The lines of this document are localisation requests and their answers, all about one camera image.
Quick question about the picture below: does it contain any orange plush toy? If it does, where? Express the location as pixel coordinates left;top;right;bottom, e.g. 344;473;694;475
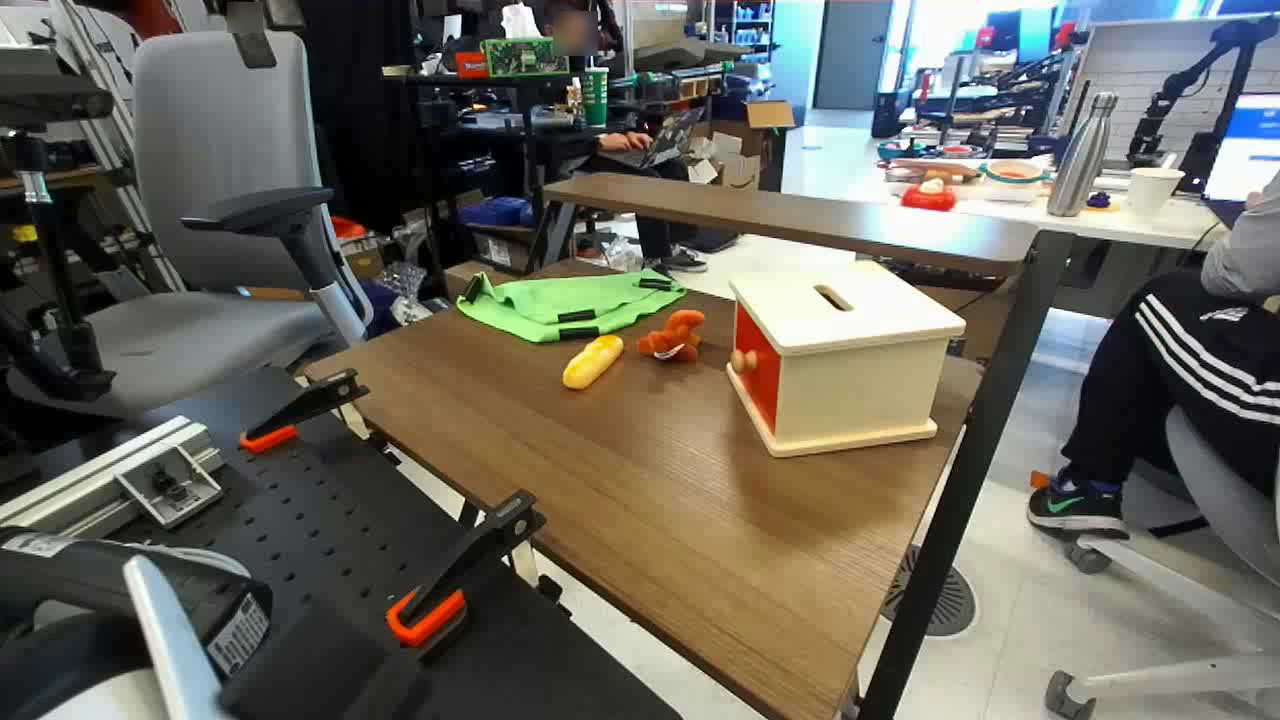
641;309;705;363

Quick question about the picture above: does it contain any black orange clamp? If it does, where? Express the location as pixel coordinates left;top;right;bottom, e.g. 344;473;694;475
239;368;365;455
382;491;543;652

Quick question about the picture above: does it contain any black perforated mounting board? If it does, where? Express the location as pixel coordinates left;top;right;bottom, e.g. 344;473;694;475
139;372;674;720

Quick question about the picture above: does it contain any red bowl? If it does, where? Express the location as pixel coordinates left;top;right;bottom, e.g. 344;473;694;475
899;182;959;210

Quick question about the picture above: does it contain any seated person in tracksuit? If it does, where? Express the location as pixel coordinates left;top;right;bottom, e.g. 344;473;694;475
1028;177;1280;534

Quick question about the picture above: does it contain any green towel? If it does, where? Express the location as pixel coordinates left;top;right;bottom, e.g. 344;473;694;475
454;271;681;345

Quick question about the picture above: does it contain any grey side desk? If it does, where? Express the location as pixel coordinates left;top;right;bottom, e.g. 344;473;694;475
543;172;1035;280

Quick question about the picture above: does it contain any yellow plush toy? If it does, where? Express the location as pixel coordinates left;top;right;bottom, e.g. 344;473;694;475
560;335;623;393

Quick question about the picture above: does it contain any grey office chair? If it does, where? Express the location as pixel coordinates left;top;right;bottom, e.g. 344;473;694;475
3;28;375;418

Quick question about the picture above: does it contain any near black orange clamp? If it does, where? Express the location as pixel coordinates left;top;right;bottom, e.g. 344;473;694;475
382;491;543;652

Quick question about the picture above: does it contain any far black orange clamp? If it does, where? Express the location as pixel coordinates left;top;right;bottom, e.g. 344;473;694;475
239;368;365;455

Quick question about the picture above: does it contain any open laptop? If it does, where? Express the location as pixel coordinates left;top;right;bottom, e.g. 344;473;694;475
1205;90;1280;225

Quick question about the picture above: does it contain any aluminium extrusion rail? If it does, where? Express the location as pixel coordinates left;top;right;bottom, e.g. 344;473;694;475
0;415;224;534

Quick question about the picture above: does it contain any green can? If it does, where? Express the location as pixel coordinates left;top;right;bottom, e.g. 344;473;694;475
579;62;613;126

